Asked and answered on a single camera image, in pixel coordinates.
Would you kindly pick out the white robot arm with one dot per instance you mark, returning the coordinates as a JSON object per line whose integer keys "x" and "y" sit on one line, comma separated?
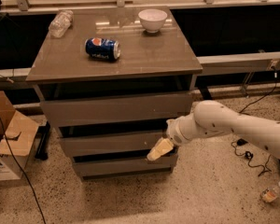
{"x": 211, "y": 118}

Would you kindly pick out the clear plastic bottle on cabinet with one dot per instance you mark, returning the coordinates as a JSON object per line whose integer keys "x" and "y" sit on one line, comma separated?
{"x": 61, "y": 23}

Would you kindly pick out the black stand leg left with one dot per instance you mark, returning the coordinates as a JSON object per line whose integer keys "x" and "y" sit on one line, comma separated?
{"x": 43, "y": 136}

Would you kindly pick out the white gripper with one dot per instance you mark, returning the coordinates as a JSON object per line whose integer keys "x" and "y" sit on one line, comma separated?
{"x": 176, "y": 133}

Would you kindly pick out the grey bottom drawer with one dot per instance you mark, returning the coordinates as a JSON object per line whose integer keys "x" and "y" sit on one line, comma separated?
{"x": 124, "y": 166}

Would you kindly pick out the grey top drawer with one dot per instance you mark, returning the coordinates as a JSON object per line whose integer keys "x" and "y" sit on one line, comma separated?
{"x": 116, "y": 109}

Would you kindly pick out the plastic bottle on floor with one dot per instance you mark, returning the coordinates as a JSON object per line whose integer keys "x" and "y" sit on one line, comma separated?
{"x": 271, "y": 193}

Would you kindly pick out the cardboard box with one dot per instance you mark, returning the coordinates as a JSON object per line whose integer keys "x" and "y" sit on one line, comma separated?
{"x": 17, "y": 135}

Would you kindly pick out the grey drawer cabinet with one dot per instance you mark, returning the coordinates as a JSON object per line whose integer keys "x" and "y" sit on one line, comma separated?
{"x": 108, "y": 87}

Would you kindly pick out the white ceramic bowl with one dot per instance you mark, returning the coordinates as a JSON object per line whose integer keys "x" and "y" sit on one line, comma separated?
{"x": 152, "y": 19}

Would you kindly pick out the blue pepsi can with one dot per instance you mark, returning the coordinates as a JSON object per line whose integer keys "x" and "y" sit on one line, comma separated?
{"x": 102, "y": 48}

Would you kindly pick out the grey drawer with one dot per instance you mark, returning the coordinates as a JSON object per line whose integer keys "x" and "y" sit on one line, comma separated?
{"x": 110, "y": 143}
{"x": 124, "y": 166}
{"x": 116, "y": 109}

